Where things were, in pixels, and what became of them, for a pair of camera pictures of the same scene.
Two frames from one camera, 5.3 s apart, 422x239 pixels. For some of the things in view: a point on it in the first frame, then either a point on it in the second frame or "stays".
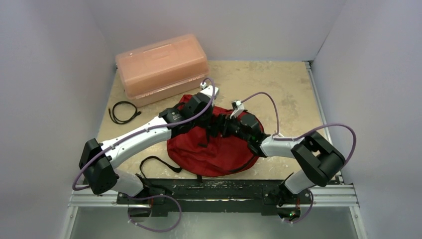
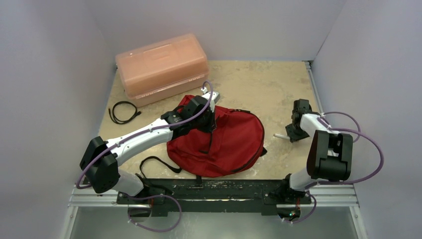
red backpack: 198,151 stays
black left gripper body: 204,121 stays
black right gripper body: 226,122 to 297,132
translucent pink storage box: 152,72 stays
